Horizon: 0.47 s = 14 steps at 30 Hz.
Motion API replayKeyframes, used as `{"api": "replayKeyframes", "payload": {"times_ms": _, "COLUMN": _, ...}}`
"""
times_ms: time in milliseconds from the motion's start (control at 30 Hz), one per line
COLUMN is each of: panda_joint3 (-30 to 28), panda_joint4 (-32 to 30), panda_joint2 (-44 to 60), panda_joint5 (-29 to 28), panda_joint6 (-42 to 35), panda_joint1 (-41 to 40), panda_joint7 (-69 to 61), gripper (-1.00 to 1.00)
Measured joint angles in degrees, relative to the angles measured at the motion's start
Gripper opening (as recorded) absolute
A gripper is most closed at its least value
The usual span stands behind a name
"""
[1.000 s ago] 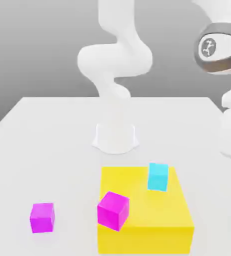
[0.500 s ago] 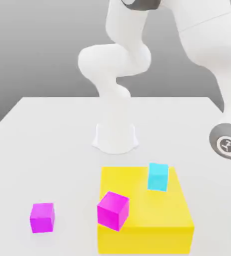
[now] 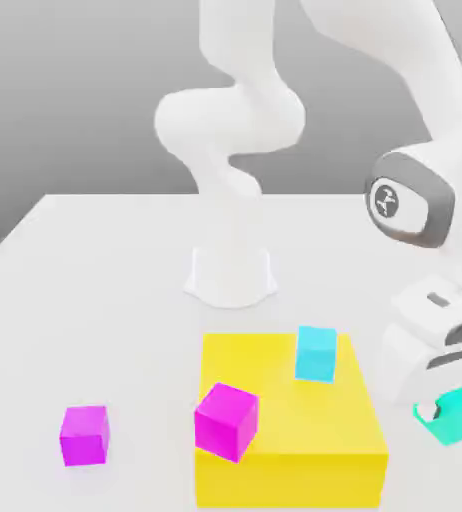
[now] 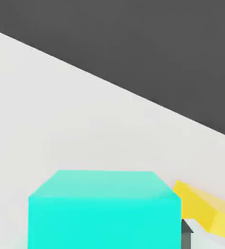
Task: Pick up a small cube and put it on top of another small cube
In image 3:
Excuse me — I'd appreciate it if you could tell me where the large yellow box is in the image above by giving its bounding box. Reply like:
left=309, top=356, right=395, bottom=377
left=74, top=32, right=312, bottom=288
left=194, top=332, right=389, bottom=509

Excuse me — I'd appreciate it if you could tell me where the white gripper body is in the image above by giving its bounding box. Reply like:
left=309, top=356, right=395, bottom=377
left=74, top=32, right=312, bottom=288
left=381, top=322, right=462, bottom=406

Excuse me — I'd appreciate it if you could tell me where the small teal cube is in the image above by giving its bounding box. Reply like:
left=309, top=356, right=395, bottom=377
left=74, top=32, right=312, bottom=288
left=411, top=381, right=462, bottom=447

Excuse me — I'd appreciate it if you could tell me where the small magenta cube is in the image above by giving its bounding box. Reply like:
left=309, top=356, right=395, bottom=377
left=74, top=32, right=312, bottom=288
left=193, top=381, right=260, bottom=464
left=59, top=404, right=111, bottom=468

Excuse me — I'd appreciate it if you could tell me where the small cyan cube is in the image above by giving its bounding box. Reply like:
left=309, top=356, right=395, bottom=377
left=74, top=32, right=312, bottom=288
left=294, top=324, right=338, bottom=384

